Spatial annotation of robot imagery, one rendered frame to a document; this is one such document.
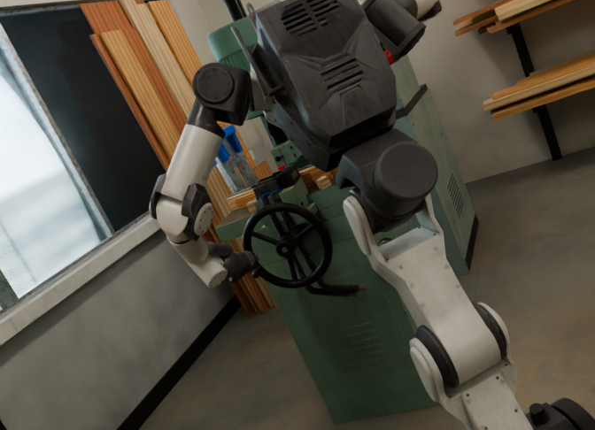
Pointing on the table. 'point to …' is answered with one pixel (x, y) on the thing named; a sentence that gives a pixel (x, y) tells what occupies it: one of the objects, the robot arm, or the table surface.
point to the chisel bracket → (286, 153)
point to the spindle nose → (275, 133)
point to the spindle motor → (230, 48)
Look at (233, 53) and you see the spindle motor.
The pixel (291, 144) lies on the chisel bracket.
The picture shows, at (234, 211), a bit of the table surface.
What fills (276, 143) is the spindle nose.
